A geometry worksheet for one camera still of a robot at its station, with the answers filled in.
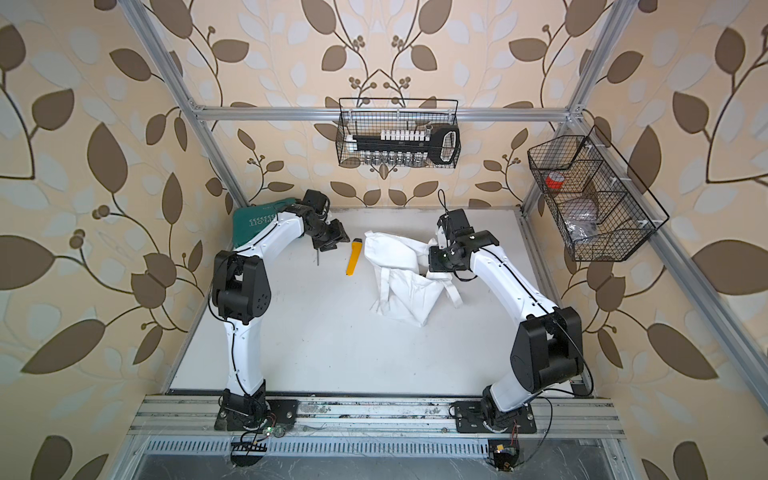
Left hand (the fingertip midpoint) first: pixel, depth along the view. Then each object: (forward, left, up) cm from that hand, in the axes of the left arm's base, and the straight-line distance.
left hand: (341, 236), depth 97 cm
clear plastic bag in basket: (-13, -63, +21) cm, 68 cm away
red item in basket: (+7, -65, +19) cm, 68 cm away
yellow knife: (+1, -3, -12) cm, 12 cm away
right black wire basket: (-9, -69, +23) cm, 73 cm away
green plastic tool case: (+14, +38, -8) cm, 41 cm away
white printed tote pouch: (-19, -21, 0) cm, 29 cm away
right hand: (-13, -30, +4) cm, 33 cm away
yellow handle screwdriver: (0, +10, -12) cm, 15 cm away
